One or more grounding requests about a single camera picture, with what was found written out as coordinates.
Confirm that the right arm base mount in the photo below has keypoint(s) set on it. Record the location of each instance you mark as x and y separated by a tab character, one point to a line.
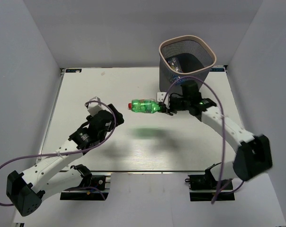
201	189

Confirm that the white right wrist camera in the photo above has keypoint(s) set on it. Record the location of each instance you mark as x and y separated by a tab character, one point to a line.
160	97

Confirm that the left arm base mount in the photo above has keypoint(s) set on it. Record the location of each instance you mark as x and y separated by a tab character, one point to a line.
97	189

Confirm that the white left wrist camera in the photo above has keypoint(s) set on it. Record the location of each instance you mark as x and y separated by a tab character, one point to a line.
94	107

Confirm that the clear bottle blue label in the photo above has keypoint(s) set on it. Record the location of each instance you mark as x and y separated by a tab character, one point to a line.
177	80

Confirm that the green bottle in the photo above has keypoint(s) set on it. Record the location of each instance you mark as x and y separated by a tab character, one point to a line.
147	106

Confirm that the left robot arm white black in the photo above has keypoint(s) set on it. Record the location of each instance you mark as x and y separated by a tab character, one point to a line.
28	189

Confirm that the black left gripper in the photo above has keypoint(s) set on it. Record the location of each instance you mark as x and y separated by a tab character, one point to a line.
118	116

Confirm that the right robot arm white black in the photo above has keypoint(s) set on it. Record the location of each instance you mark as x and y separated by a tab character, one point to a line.
252	153

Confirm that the clear bottle yellow label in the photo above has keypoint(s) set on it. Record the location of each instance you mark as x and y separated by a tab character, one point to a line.
175	64

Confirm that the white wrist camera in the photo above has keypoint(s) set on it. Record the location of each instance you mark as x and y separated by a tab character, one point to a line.
160	97
94	107

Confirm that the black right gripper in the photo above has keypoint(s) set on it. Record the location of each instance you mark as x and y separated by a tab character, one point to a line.
169	111

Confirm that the grey mesh waste bin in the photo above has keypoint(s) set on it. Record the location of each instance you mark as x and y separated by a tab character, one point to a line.
195	56

